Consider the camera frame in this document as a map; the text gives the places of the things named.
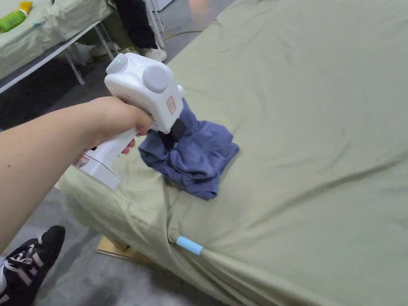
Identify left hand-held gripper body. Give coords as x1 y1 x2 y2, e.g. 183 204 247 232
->
73 52 188 190

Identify dark blue garment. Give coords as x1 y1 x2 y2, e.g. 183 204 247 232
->
138 97 240 201

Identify person's left forearm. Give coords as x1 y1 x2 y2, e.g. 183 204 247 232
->
0 99 100 254

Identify person's left hand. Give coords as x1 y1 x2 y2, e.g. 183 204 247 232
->
90 96 154 156

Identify light blue sheet clip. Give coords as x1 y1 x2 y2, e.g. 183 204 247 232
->
176 235 204 257

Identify flat cardboard piece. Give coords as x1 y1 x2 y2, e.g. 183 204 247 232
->
95 235 161 266

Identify table with pale green sheet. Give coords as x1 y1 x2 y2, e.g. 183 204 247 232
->
0 0 116 94

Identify bed with pale green sheet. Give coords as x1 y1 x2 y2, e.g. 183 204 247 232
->
58 0 408 306

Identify green bottle with yellow cap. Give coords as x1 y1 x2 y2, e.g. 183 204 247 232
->
0 1 34 33

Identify person's legs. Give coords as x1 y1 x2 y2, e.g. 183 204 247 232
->
0 225 66 306

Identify yellow cable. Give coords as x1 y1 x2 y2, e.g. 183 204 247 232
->
160 19 204 43

